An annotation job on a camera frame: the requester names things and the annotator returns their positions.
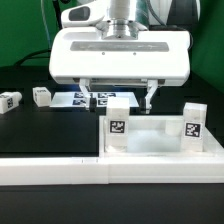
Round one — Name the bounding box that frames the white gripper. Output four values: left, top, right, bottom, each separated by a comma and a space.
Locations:
49, 27, 190, 112

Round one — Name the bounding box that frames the white square tabletop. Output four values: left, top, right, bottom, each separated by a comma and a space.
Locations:
99, 116, 224, 158

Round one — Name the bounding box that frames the white sheet with fiducial tags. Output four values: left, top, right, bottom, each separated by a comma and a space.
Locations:
50, 92, 139, 108

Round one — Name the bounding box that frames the white L-shaped obstacle fence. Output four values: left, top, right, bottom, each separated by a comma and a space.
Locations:
0, 133, 224, 187

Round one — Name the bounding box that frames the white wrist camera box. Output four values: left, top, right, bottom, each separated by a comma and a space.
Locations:
61, 1, 106, 28

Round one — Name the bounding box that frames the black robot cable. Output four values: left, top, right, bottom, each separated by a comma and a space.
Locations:
13, 0, 64, 67

